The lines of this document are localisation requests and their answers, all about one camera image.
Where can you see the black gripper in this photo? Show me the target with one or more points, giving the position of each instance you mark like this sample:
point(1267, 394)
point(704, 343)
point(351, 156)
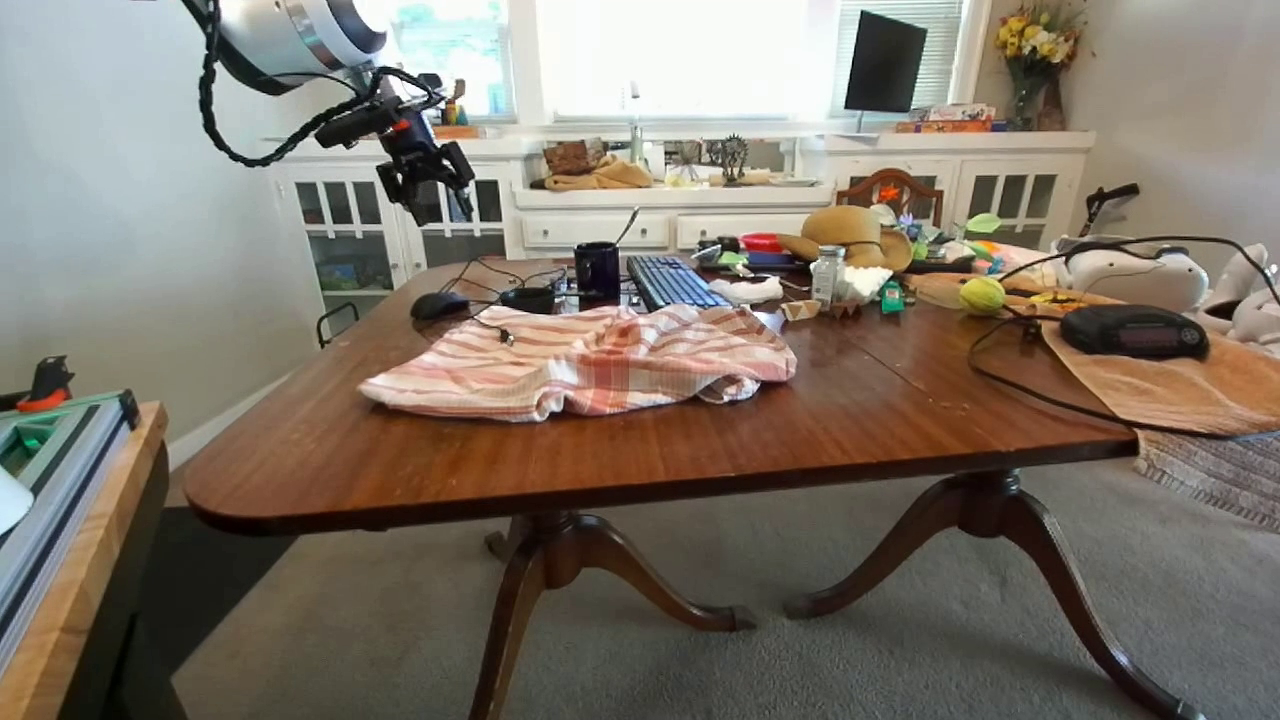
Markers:
point(414, 136)

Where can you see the black computer mouse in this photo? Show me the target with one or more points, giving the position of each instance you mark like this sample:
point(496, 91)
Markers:
point(443, 307)

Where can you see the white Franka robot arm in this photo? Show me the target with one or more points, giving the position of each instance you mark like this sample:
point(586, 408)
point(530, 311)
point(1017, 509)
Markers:
point(286, 34)

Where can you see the black computer keyboard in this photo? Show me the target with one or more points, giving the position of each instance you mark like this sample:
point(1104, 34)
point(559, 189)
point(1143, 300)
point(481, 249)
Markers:
point(673, 282)

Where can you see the small plant figurine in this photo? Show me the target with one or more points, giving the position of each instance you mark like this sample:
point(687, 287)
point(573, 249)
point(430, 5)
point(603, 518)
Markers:
point(462, 118)

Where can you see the brown basket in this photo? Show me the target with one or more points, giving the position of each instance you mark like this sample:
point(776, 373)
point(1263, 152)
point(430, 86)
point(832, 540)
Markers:
point(578, 161)

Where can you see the small black bowl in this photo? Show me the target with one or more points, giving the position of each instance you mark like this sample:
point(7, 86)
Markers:
point(534, 299)

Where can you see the clear drinking glass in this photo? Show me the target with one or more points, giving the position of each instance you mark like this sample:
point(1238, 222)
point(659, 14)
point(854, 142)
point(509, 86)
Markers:
point(566, 292)

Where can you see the dark ceramic mug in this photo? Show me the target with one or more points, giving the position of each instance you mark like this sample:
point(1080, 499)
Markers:
point(599, 275)

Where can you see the metal spoon in mug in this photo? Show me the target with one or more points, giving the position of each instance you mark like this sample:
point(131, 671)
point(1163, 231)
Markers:
point(626, 225)

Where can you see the pink white striped cloth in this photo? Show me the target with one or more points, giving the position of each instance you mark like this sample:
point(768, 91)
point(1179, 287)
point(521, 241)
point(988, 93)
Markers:
point(626, 363)

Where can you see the white built-in cabinet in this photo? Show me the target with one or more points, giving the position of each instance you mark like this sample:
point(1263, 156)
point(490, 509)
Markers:
point(745, 164)

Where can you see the white crumpled napkin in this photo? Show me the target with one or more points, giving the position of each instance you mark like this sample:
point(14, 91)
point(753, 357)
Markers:
point(751, 288)

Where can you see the red bowl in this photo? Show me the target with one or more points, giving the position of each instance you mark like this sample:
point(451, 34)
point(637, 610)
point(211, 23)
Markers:
point(760, 244)

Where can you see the small white jar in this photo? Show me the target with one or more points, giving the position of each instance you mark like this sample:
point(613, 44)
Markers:
point(826, 276)

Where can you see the orange black clamp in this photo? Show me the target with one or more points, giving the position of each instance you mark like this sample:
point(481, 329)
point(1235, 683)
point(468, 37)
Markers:
point(48, 385)

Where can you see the carved wooden dining chair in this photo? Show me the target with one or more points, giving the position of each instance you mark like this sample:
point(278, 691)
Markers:
point(891, 184)

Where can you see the black flat monitor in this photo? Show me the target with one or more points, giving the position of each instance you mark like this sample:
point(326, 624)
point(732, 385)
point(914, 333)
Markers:
point(885, 60)

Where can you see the small green toy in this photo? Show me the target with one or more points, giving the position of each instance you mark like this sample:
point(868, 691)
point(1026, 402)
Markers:
point(893, 299)

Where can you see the green plastic part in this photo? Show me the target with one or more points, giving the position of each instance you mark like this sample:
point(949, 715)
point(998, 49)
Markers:
point(26, 441)

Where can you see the orange book stack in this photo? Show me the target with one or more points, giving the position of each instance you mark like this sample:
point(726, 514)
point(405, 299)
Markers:
point(945, 123)

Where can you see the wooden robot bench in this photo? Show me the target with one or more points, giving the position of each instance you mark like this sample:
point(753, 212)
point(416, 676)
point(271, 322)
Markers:
point(83, 602)

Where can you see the yellow green tennis ball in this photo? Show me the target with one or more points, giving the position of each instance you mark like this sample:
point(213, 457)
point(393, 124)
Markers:
point(980, 292)

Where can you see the dark glass vase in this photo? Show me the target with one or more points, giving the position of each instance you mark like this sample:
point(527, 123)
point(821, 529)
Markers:
point(1038, 96)

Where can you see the yellow flower bouquet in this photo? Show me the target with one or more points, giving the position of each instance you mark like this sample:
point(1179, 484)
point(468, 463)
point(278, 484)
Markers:
point(1043, 37)

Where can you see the black walking cane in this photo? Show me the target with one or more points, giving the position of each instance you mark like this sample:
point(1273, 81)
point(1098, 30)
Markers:
point(1104, 201)

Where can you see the white stuffed toy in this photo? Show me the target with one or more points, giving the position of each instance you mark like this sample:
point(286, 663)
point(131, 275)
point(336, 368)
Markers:
point(1136, 276)

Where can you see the black clock radio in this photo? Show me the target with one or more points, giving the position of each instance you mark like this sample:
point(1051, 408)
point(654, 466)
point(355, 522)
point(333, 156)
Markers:
point(1132, 329)

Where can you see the tan placemat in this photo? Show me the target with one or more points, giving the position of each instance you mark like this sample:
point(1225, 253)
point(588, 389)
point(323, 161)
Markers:
point(1172, 389)

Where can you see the white plush object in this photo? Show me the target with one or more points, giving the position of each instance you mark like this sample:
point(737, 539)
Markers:
point(1254, 300)

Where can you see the striped grey rug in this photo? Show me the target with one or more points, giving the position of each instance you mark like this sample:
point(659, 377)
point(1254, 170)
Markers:
point(1221, 472)

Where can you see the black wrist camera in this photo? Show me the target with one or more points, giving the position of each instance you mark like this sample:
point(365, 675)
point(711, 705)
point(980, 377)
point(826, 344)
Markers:
point(355, 124)

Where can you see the white window frame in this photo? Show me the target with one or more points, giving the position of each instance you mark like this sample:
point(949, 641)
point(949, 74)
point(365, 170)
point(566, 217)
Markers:
point(521, 64)

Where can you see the black metal chair frame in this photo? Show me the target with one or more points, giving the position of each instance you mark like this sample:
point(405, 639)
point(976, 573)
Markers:
point(333, 322)

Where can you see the wooden table pedestal leg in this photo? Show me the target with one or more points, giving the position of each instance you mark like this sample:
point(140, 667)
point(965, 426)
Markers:
point(993, 514)
point(541, 585)

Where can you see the aluminium rail frame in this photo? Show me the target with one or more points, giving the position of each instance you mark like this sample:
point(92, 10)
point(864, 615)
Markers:
point(63, 484)

